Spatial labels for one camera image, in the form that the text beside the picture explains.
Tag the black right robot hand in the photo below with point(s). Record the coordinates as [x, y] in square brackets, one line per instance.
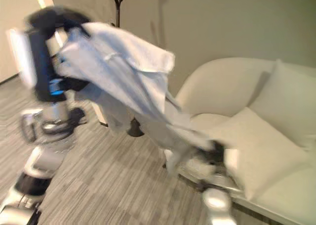
[214, 150]

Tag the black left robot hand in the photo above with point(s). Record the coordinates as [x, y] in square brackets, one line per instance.
[40, 69]

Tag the light blue shirt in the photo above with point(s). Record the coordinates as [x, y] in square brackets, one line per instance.
[128, 81]

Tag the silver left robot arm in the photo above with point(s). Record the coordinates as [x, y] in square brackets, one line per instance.
[55, 113]

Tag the white sofa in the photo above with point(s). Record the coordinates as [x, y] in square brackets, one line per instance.
[222, 86]

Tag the black metal clothes rack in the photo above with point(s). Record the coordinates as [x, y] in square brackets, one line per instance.
[119, 5]

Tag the white square pillow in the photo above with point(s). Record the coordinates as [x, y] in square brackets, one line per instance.
[259, 150]
[288, 96]

